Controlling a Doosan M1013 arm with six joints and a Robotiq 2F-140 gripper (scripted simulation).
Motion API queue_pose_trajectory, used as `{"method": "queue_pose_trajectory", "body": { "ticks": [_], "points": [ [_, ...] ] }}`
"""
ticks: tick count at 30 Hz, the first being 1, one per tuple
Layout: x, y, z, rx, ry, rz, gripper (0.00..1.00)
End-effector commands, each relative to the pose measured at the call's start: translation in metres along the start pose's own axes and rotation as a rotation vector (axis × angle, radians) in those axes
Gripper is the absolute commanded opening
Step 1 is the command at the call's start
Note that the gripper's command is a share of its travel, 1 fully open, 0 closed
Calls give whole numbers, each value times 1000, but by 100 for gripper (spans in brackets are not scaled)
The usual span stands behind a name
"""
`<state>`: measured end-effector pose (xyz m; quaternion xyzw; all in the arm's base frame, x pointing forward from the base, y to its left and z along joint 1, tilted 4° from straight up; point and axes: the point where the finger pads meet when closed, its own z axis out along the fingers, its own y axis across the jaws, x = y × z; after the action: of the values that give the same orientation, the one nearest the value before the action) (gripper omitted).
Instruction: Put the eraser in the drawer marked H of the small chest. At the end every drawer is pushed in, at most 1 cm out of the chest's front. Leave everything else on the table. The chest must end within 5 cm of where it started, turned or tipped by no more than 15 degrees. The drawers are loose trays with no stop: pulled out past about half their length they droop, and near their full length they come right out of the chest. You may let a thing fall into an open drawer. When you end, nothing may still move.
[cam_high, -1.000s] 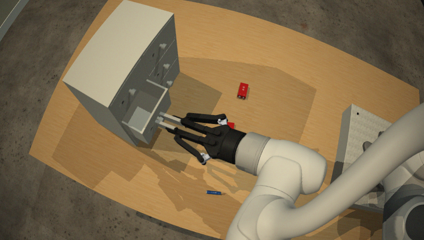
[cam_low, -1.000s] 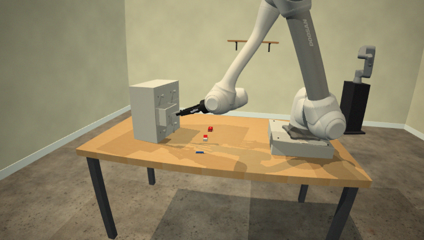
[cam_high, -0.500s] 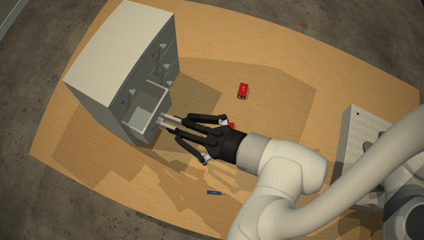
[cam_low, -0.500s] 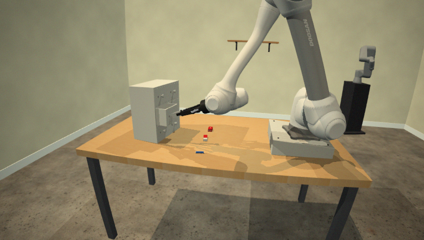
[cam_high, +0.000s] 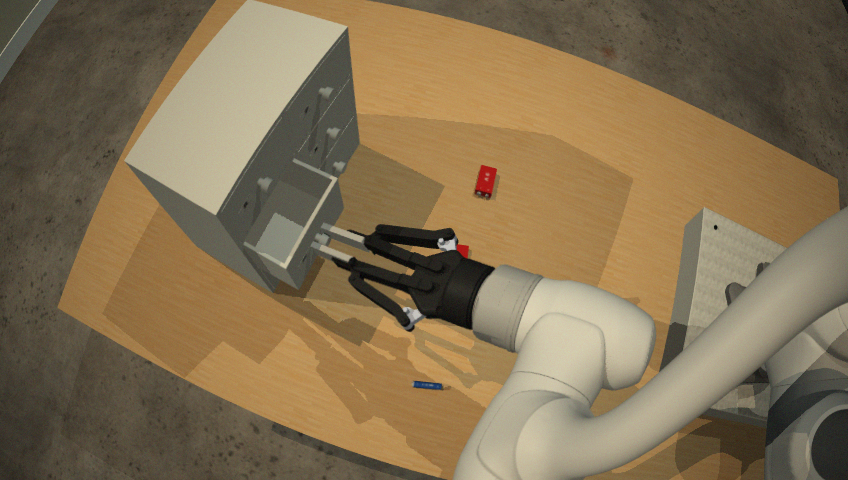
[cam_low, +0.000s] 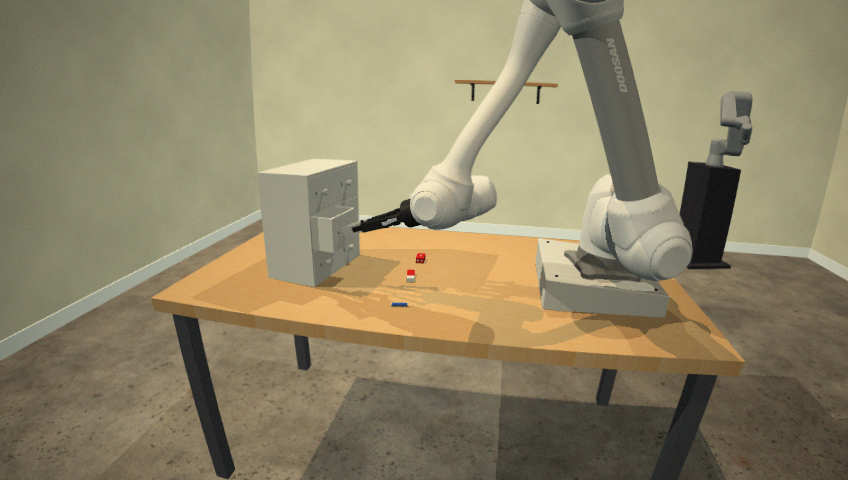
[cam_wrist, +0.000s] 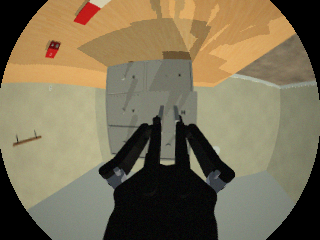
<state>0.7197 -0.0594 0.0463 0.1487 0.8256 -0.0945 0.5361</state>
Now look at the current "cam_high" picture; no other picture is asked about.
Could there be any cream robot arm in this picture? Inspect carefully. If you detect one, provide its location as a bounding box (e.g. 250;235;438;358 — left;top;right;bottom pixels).
452;206;848;480

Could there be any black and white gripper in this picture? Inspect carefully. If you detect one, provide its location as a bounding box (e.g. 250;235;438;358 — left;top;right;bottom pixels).
310;223;495;332

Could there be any blue aaa battery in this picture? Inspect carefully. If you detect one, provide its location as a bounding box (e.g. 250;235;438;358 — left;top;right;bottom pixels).
411;381;442;390

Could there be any red nine-volt battery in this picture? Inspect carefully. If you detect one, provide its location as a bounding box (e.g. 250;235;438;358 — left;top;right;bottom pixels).
475;165;497;198

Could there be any small grey chest of drawers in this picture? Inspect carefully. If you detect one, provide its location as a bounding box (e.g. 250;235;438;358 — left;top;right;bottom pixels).
124;0;360;293

